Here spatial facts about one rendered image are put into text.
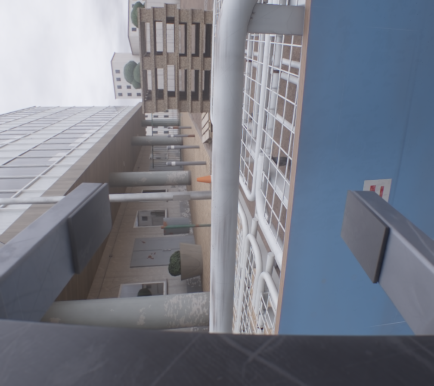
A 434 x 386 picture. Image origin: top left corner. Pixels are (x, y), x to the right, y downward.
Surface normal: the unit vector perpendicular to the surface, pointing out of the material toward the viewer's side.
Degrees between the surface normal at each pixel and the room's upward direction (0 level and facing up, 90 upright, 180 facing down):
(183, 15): 90
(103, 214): 170
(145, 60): 90
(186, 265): 101
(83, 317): 90
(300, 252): 90
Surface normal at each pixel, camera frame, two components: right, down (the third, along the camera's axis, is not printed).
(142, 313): 0.12, -0.40
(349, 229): -1.00, -0.03
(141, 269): 0.02, -0.96
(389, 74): 0.15, 0.29
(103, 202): 1.00, 0.03
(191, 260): 0.32, -0.26
